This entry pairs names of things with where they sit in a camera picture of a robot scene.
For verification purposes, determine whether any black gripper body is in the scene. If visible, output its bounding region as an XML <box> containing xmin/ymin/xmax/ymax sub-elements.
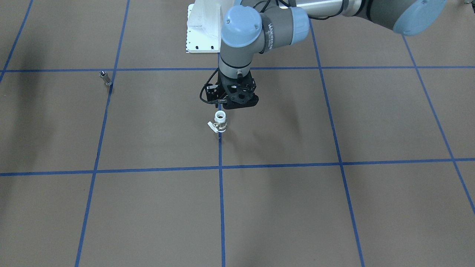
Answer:
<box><xmin>206</xmin><ymin>70</ymin><xmax>259</xmax><ymax>110</ymax></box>

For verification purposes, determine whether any small metal pipe fitting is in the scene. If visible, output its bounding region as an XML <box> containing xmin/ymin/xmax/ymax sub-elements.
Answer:
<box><xmin>98</xmin><ymin>70</ymin><xmax>113</xmax><ymax>86</ymax></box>

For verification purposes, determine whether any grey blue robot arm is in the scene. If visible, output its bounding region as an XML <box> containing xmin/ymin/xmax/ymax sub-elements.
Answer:
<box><xmin>200</xmin><ymin>0</ymin><xmax>446</xmax><ymax>110</ymax></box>

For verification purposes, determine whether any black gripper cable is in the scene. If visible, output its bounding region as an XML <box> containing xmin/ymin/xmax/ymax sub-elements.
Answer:
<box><xmin>200</xmin><ymin>68</ymin><xmax>227</xmax><ymax>105</ymax></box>

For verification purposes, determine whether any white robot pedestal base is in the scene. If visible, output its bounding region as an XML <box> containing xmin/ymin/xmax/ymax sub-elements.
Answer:
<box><xmin>186</xmin><ymin>0</ymin><xmax>222</xmax><ymax>53</ymax></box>

